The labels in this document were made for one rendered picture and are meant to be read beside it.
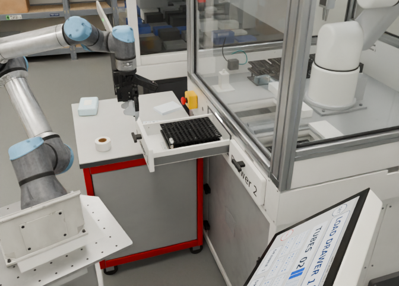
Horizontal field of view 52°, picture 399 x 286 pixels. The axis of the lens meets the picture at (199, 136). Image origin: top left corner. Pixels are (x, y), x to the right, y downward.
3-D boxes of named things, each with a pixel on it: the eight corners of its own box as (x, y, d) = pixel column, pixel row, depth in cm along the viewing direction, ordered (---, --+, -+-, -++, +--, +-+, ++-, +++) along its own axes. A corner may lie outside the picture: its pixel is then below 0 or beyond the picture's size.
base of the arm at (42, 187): (22, 210, 126) (12, 181, 127) (22, 215, 140) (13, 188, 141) (70, 194, 133) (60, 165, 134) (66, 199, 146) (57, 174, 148)
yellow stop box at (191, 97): (187, 110, 203) (187, 97, 199) (183, 104, 209) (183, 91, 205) (197, 108, 204) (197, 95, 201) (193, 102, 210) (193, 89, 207)
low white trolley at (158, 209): (100, 283, 215) (79, 164, 176) (89, 209, 266) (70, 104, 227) (205, 257, 230) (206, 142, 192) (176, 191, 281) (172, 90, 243)
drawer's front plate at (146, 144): (150, 172, 160) (148, 149, 155) (136, 137, 184) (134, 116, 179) (154, 172, 161) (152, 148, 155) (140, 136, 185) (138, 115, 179)
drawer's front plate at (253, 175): (259, 206, 143) (261, 181, 138) (228, 162, 167) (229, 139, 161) (263, 205, 144) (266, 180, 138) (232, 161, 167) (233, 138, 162)
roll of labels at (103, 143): (93, 146, 189) (92, 138, 187) (108, 142, 192) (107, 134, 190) (98, 153, 183) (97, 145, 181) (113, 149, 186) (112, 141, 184)
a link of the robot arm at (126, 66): (133, 53, 154) (138, 60, 147) (135, 64, 156) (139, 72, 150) (113, 55, 152) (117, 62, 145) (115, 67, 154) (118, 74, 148)
